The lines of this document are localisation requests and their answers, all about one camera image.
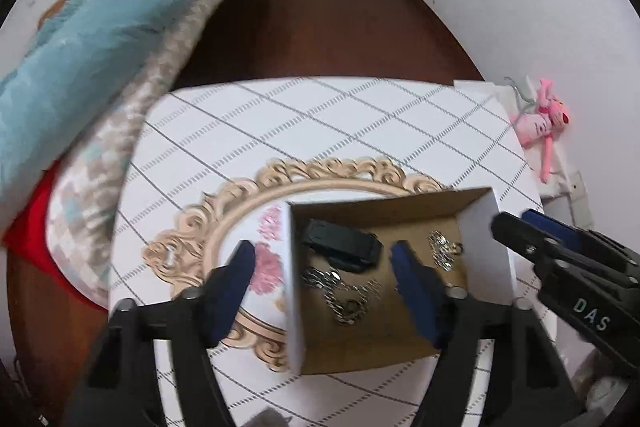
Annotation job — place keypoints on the white power strip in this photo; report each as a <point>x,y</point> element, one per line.
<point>581,202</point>

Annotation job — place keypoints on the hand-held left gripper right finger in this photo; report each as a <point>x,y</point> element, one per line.
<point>415,292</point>

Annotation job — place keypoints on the grey clothes hanger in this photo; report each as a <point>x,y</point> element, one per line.
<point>520,89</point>

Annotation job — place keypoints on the light blue quilt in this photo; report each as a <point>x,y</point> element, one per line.
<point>100,37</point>

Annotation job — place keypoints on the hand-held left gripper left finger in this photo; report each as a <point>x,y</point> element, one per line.
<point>232,287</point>

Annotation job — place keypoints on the white cardboard box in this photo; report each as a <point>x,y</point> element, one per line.
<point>485,247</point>

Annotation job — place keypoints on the red blanket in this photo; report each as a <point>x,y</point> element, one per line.
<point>35,237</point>

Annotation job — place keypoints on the checkered bed sheet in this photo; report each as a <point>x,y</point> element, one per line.
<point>100,187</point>

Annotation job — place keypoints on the brown wooden object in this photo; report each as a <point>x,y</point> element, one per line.
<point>55,9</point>

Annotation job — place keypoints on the black smart watch band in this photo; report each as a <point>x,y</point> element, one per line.
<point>340,244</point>

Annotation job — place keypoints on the white diamond pattern tablecloth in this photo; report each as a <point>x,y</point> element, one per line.
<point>250,127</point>

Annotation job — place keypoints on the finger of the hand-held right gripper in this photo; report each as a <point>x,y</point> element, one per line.
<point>555,227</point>
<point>525,237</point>

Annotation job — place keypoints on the pink plush toy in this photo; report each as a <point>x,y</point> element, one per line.
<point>537,124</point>

